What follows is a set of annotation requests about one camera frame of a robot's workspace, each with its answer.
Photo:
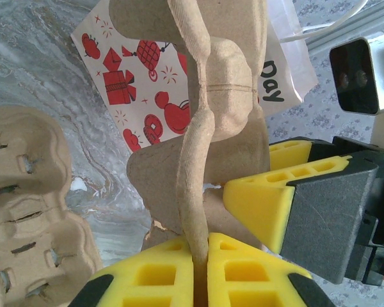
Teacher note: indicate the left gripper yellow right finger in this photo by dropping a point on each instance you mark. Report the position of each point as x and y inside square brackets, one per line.
[249, 278]

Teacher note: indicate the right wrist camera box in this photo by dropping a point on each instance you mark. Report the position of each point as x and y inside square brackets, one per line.
[355, 73]

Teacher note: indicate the brown pulp cup carrier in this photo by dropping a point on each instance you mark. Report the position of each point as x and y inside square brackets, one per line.
[35, 160]
[230, 80]

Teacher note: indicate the aluminium corner post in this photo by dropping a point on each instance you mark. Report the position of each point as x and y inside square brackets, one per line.
[336, 36]

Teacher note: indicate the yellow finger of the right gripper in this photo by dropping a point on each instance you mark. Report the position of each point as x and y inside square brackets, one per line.
[313, 217]
[288, 153]

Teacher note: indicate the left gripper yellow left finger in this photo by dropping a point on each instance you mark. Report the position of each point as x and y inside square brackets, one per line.
[147, 278]

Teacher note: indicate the red white paper gift bag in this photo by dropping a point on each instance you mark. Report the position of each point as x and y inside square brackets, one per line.
[121, 80]

